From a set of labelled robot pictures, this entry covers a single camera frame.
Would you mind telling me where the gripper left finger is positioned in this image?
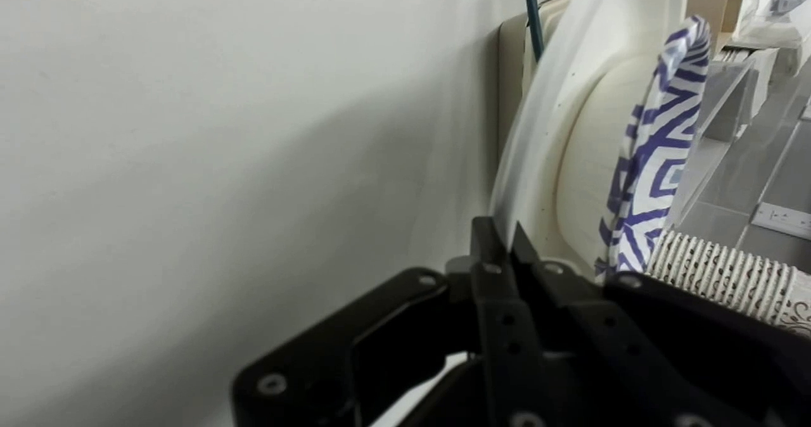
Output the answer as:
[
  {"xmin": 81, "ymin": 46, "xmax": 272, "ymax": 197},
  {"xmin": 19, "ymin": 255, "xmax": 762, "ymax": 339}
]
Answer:
[{"xmin": 231, "ymin": 217, "xmax": 553, "ymax": 427}]

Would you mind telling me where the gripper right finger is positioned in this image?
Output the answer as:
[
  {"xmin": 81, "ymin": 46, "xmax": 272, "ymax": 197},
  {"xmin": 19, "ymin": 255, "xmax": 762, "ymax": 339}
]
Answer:
[{"xmin": 513, "ymin": 223, "xmax": 811, "ymax": 427}]

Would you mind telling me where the white plate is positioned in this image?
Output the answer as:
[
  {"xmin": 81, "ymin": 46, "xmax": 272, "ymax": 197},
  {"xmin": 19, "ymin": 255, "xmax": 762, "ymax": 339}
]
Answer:
[{"xmin": 488, "ymin": 0, "xmax": 690, "ymax": 283}]

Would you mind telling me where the stack of paper cups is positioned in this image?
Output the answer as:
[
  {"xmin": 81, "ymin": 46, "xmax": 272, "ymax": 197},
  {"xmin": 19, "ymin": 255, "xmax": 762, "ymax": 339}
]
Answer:
[{"xmin": 643, "ymin": 229, "xmax": 811, "ymax": 340}]

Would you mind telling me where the blue patterned paper plate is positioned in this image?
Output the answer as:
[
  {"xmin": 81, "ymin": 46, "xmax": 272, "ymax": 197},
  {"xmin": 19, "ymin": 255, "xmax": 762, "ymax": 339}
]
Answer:
[{"xmin": 594, "ymin": 15, "xmax": 713, "ymax": 280}]

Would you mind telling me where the clear acrylic rack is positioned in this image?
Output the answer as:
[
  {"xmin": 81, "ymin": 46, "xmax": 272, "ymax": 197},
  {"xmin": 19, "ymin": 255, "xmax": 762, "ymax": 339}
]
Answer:
[{"xmin": 670, "ymin": 46, "xmax": 811, "ymax": 252}]

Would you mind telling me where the beige board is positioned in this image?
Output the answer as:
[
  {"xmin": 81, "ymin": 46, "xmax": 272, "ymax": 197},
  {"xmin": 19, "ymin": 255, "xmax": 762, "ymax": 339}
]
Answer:
[{"xmin": 497, "ymin": 0, "xmax": 575, "ymax": 163}]

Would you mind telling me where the cardboard box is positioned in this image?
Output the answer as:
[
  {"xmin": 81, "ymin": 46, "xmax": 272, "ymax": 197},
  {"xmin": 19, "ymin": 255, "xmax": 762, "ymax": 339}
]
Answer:
[{"xmin": 686, "ymin": 0, "xmax": 750, "ymax": 35}]

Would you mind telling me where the clear plastic bag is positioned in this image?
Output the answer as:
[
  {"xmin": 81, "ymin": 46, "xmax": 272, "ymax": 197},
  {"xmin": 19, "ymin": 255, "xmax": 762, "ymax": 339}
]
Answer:
[{"xmin": 734, "ymin": 0, "xmax": 811, "ymax": 49}]

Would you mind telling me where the teal cable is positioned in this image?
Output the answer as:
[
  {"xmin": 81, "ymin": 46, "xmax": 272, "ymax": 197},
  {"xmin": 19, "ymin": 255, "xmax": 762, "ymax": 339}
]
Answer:
[{"xmin": 521, "ymin": 0, "xmax": 546, "ymax": 62}]

